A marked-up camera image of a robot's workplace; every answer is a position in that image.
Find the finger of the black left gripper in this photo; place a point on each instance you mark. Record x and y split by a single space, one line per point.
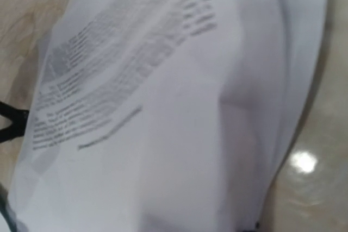
18 121

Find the printed paper stack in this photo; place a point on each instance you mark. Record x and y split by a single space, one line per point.
163 115

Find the dark green folder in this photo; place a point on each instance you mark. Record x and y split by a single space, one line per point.
5 210

